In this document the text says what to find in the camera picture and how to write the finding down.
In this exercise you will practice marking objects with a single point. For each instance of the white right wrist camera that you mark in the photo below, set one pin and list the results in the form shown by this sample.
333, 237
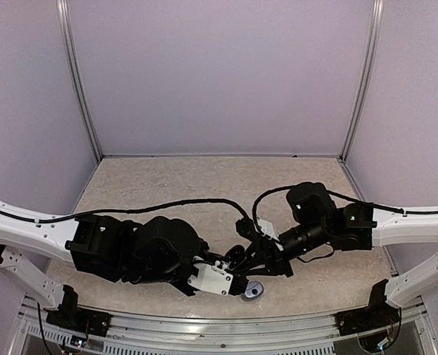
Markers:
269, 227

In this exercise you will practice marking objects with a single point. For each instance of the right aluminium corner post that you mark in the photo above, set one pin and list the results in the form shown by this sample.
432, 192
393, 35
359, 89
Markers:
365, 78

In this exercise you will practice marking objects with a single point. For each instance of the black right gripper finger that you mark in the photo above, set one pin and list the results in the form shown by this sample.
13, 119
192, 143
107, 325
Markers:
258, 265
256, 250

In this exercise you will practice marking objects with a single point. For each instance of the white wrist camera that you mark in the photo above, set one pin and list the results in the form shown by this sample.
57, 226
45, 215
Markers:
216, 278
269, 227

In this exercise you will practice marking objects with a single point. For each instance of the black earbud charging case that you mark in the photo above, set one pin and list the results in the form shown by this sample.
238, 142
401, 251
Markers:
235, 256

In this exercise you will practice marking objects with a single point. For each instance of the aluminium corner post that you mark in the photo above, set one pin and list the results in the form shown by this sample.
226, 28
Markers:
75, 74
365, 78

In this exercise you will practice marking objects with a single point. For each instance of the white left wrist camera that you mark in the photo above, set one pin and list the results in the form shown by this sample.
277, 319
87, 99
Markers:
216, 278

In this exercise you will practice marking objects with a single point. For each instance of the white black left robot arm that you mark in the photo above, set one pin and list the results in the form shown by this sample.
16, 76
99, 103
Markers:
162, 250

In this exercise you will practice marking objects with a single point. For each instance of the left aluminium corner post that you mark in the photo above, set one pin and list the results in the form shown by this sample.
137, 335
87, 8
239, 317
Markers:
75, 74

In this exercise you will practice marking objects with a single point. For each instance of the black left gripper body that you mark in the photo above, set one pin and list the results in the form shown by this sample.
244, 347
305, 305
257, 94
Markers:
206, 259

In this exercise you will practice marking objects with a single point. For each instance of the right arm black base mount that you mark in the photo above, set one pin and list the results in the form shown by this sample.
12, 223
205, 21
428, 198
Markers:
378, 313

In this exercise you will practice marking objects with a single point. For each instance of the silver grey open charging case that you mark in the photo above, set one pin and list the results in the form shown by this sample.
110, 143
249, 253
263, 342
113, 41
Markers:
254, 291

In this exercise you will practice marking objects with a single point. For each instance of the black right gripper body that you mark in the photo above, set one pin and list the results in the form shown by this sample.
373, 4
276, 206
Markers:
277, 260

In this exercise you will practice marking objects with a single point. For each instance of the aluminium front rail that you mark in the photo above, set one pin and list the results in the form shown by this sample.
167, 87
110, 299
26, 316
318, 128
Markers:
143, 334

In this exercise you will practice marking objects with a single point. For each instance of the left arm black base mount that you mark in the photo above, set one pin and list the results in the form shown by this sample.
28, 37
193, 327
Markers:
69, 315

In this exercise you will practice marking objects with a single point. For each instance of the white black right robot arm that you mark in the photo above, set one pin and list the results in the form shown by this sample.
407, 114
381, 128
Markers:
359, 225

